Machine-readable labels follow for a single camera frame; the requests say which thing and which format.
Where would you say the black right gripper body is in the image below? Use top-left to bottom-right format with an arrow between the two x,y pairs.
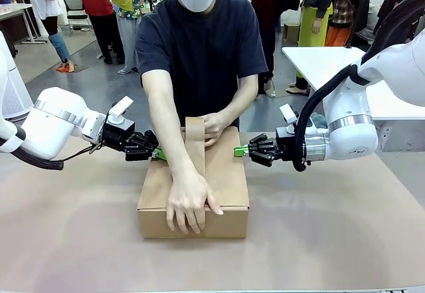
274,126 -> 296,161

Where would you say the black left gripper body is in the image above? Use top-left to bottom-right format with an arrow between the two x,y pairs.
102,117 -> 136,153

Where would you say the brown cardboard box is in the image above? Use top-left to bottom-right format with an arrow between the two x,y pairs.
136,126 -> 250,240

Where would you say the brown packing tape roll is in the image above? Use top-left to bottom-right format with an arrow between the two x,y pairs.
184,116 -> 209,239

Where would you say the person's left forearm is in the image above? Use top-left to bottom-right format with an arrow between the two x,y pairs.
218,73 -> 260,130

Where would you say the person's left hand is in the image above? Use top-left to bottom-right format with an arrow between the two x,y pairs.
203,112 -> 233,147

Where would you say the person's right hand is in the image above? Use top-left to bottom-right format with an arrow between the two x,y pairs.
165,169 -> 224,235

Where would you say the teal cloth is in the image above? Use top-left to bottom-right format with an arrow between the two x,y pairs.
310,113 -> 329,130

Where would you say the white side table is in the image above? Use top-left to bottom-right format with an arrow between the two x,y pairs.
281,46 -> 425,153

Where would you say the white air purifier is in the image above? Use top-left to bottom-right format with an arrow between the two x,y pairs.
0,30 -> 34,121

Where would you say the person in black t-shirt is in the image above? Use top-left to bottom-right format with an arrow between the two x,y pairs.
134,0 -> 269,131

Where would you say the small background cardboard box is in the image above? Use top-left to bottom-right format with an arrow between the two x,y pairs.
282,22 -> 301,45

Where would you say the bystander in orange trousers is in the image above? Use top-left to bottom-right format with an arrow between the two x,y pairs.
324,0 -> 353,48

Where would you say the bystander with yellow apron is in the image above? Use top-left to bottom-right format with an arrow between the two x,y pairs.
297,0 -> 372,97

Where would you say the black office chair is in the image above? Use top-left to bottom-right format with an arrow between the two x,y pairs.
62,0 -> 93,34

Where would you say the bystander in white blouse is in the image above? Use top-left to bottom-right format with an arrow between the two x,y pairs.
28,0 -> 76,74

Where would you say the white table with grey legs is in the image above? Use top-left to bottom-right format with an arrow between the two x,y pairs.
0,3 -> 48,45

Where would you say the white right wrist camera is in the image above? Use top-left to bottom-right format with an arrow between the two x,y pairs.
279,104 -> 299,132

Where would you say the black right arm cable sleeve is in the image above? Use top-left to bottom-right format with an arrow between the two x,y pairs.
292,0 -> 425,173

